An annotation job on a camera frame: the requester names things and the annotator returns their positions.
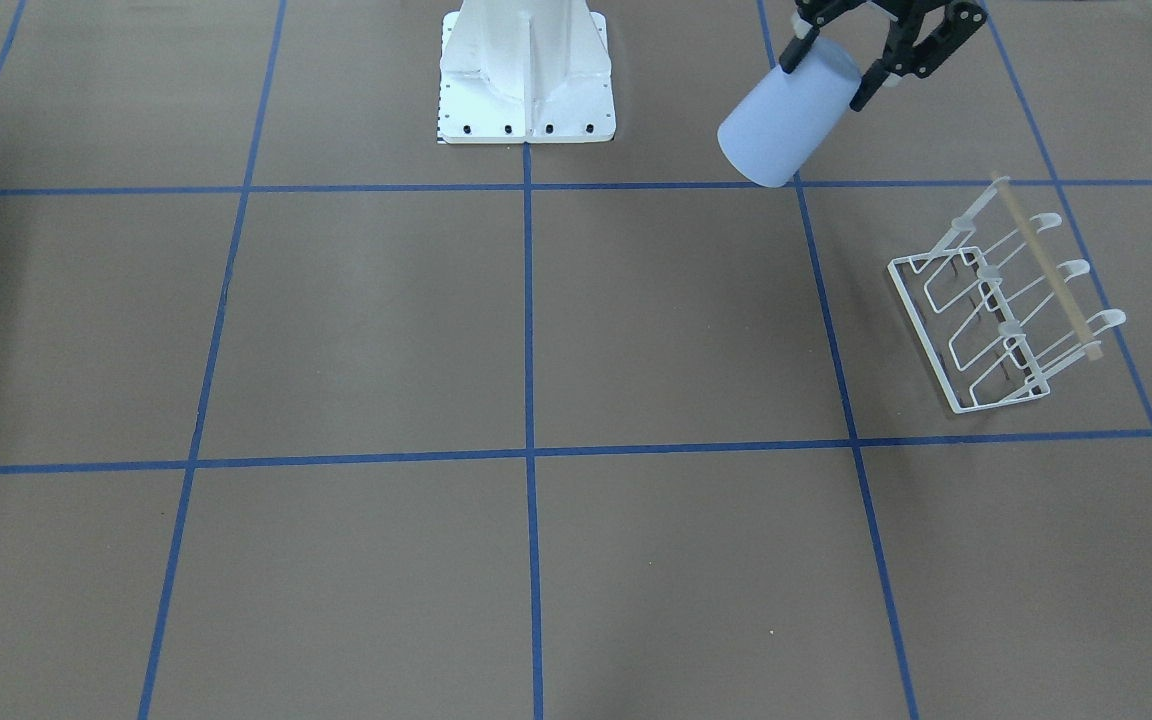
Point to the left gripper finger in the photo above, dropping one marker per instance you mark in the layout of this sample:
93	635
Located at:
798	48
872	80

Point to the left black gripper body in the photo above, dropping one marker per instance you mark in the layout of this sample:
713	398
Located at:
921	38

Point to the light blue plastic cup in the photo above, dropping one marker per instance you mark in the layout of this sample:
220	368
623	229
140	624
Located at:
771	133

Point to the white wire cup rack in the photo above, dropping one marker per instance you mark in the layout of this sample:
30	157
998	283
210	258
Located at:
995	312

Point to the white central robot pedestal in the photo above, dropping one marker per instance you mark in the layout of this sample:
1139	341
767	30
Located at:
525	72

